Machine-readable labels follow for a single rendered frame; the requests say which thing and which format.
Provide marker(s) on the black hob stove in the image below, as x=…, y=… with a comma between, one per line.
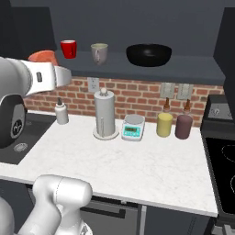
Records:
x=218, y=153

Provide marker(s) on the grey mug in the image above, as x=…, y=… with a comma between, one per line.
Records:
x=99, y=52

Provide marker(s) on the dark red bottle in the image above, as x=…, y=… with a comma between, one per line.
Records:
x=184, y=124

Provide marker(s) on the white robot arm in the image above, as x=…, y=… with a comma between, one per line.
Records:
x=18, y=79

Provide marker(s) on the dark sink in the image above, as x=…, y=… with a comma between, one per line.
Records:
x=32, y=134

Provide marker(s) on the white soap dispenser bottle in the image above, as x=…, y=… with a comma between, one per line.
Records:
x=61, y=113

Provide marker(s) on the grey paper towel holder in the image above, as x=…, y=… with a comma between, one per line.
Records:
x=104, y=116

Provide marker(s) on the dark grey open cabinet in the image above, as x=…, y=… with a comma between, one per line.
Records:
x=171, y=69

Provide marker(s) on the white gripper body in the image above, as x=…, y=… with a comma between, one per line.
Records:
x=62, y=76

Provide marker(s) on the orange bowl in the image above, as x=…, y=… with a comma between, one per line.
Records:
x=44, y=57

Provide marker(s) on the white kitchen scale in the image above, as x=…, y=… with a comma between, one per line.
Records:
x=133, y=128

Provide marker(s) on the red cup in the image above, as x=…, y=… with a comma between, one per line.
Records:
x=69, y=49

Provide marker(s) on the black bowl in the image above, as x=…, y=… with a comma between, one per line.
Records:
x=148, y=55

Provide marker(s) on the grey drawer front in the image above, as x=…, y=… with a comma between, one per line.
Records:
x=119, y=221

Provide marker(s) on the grey wall outlet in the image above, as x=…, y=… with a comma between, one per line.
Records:
x=185, y=91
x=167, y=91
x=93, y=84

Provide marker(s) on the dark grey base cabinet door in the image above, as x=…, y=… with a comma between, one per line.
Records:
x=15, y=202
x=174, y=221

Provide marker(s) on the yellow bottle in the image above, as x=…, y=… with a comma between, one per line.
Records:
x=164, y=122

